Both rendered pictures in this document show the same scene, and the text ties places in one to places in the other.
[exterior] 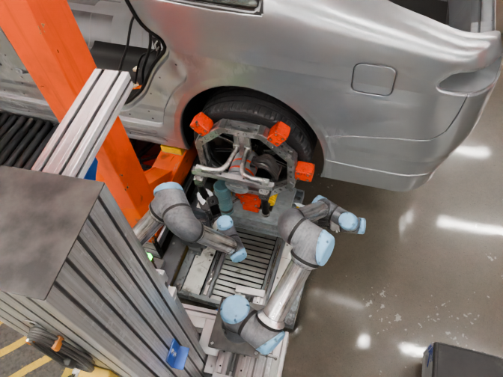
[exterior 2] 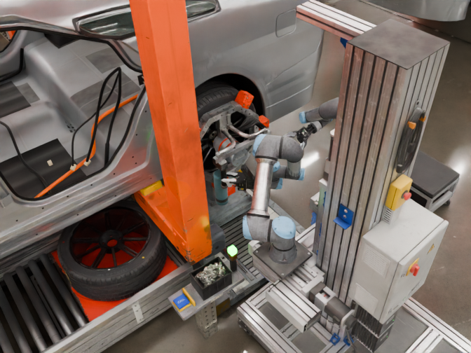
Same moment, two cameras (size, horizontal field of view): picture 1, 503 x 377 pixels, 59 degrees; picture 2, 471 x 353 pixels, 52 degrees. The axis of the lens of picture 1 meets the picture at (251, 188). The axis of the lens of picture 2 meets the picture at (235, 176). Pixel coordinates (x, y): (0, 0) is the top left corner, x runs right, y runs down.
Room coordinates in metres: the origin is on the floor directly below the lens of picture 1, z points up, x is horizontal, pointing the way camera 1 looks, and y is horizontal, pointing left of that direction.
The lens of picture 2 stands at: (0.17, 2.02, 2.87)
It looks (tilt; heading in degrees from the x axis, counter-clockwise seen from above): 44 degrees down; 302
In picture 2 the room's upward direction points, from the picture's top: 3 degrees counter-clockwise
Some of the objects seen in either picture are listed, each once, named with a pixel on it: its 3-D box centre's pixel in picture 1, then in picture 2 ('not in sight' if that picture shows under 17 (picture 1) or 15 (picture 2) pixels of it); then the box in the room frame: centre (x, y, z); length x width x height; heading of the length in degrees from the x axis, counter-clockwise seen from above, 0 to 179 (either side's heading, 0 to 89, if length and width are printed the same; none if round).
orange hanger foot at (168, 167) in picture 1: (164, 165); (162, 199); (1.66, 0.49, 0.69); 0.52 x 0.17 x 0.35; 157
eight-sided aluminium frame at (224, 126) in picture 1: (246, 161); (223, 143); (1.49, 0.01, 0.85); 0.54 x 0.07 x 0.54; 67
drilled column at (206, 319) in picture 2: not in sight; (205, 312); (1.19, 0.80, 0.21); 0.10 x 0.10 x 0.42; 67
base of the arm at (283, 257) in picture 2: not in sight; (282, 246); (0.79, 0.59, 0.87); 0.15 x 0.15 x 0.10
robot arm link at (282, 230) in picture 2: not in sight; (282, 232); (0.79, 0.59, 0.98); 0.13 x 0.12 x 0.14; 17
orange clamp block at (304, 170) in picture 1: (304, 171); (261, 123); (1.37, -0.29, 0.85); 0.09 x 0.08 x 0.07; 67
